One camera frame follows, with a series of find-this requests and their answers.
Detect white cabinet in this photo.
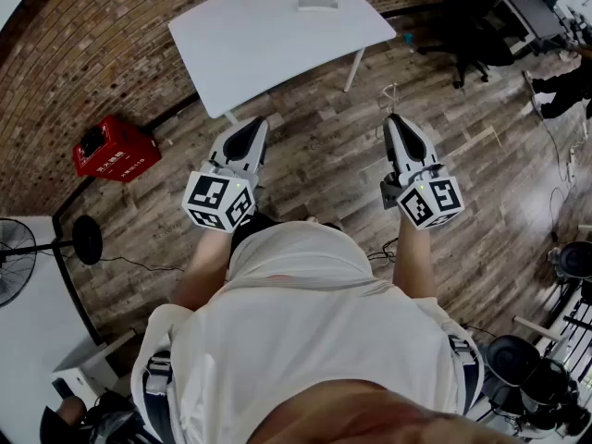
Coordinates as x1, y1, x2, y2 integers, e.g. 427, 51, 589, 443
50, 329, 140, 400

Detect black round stool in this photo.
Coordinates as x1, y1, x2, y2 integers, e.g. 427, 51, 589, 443
485, 334, 541, 388

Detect black standing fan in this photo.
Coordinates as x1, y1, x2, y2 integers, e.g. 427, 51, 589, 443
0, 215, 104, 309

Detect person's left forearm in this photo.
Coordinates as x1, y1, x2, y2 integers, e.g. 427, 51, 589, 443
170, 228, 235, 315

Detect red box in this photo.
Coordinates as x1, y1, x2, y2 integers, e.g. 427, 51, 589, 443
72, 114, 163, 183

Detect white table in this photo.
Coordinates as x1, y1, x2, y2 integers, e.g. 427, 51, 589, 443
167, 0, 398, 125

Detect grey glasses case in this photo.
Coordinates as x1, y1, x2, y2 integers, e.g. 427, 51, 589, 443
295, 0, 339, 13

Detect black office chair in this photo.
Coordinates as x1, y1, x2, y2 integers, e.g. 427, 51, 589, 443
417, 0, 515, 90

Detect black fan cable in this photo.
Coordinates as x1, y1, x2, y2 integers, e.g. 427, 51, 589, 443
99, 255, 186, 275

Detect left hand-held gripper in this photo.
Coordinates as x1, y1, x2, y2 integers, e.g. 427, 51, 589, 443
181, 116, 270, 234

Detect black cable bundle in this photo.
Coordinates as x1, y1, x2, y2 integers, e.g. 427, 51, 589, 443
365, 237, 400, 265

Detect black round device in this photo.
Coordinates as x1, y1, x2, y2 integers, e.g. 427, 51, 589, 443
549, 240, 592, 282

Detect person's white shirt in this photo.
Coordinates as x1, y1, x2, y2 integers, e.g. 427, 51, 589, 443
130, 219, 486, 444

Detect white floor cable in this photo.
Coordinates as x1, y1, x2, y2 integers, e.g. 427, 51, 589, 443
538, 108, 585, 242

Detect thin wire-frame glasses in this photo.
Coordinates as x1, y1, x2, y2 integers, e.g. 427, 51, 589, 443
377, 83, 404, 119

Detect grey desk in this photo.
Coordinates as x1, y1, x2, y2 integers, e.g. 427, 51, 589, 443
492, 0, 568, 56

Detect person's black trousers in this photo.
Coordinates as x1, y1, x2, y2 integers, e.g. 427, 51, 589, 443
229, 212, 343, 254

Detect person's right forearm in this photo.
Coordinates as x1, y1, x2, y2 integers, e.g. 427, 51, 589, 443
391, 218, 438, 302

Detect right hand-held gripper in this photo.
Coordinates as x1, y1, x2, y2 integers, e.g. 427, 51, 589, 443
379, 112, 465, 231

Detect grey harness strap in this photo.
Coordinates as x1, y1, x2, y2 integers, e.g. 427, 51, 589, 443
447, 333, 485, 415
142, 350, 175, 437

